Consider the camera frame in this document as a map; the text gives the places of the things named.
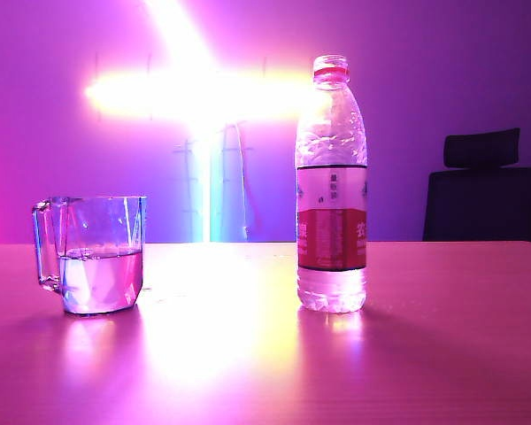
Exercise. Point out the clear plastic water bottle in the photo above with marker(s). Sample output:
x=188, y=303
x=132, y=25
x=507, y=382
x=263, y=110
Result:
x=332, y=239

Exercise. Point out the clear faceted glass mug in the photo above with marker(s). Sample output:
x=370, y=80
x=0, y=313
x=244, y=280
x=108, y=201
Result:
x=99, y=274

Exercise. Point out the glowing vertical light strip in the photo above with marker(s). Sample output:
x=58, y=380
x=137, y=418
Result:
x=214, y=199

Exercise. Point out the glowing horizontal light bar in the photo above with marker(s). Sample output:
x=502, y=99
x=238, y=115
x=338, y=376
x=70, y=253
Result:
x=159, y=95

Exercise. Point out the black office chair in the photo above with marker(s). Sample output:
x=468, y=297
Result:
x=482, y=203

